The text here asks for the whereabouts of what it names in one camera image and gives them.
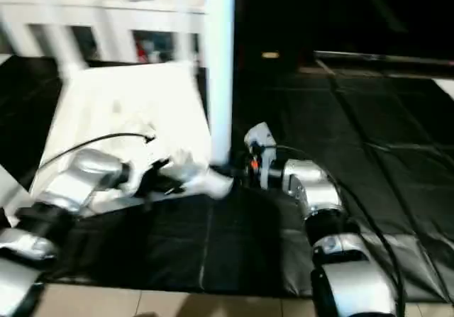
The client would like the white plastic table top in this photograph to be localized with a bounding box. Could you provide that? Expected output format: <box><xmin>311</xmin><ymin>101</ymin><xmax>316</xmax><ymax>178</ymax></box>
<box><xmin>28</xmin><ymin>60</ymin><xmax>234</xmax><ymax>213</ymax></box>

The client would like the white plastic table leg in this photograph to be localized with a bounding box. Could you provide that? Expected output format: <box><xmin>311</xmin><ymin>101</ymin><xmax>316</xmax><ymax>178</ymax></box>
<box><xmin>175</xmin><ymin>0</ymin><xmax>199</xmax><ymax>67</ymax></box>
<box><xmin>0</xmin><ymin>165</ymin><xmax>33</xmax><ymax>227</ymax></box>
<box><xmin>39</xmin><ymin>0</ymin><xmax>87</xmax><ymax>81</ymax></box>
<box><xmin>203</xmin><ymin>0</ymin><xmax>237</xmax><ymax>170</ymax></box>

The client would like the black work mat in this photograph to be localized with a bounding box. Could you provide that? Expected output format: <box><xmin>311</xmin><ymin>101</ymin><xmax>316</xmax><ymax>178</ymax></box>
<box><xmin>0</xmin><ymin>55</ymin><xmax>454</xmax><ymax>296</ymax></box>

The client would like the red bottle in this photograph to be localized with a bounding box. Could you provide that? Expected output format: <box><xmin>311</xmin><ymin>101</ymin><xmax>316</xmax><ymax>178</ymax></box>
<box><xmin>135</xmin><ymin>36</ymin><xmax>149</xmax><ymax>62</ymax></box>

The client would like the white glass-door cabinet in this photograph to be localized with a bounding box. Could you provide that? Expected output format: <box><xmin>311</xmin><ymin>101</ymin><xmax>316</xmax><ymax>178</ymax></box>
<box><xmin>0</xmin><ymin>0</ymin><xmax>208</xmax><ymax>67</ymax></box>

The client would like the white edge strip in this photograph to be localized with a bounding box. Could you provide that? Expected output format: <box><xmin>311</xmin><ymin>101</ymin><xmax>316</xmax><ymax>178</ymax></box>
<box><xmin>433</xmin><ymin>77</ymin><xmax>454</xmax><ymax>99</ymax></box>

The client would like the black metal rail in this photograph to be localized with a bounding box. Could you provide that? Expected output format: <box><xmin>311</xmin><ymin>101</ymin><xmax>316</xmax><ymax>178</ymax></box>
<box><xmin>314</xmin><ymin>50</ymin><xmax>454</xmax><ymax>69</ymax></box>

